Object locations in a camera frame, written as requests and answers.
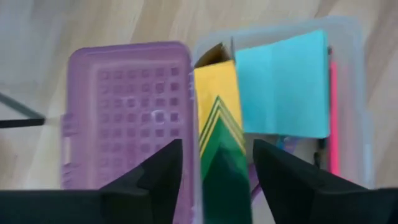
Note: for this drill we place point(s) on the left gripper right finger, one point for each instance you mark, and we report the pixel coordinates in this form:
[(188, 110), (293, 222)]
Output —
[(292, 186)]

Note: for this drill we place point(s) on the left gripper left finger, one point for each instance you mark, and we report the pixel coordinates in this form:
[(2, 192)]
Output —
[(155, 186)]

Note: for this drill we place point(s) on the pink pencil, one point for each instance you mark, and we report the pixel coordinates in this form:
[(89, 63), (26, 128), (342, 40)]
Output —
[(334, 124)]

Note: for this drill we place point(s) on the yellow green crayon box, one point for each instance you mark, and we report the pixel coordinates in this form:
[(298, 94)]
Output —
[(220, 130)]

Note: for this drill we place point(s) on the teal sticky note pad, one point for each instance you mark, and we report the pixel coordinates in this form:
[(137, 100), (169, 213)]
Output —
[(283, 84)]

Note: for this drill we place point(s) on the purple plastic pencil box lid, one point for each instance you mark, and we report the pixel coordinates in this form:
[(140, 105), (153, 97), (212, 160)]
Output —
[(130, 102)]

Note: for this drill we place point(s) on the clear plastic pencil box base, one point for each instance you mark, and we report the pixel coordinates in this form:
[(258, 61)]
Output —
[(351, 93)]

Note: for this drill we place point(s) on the wooden shelf black metal legs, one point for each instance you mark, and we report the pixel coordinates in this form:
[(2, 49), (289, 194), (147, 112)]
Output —
[(21, 119)]

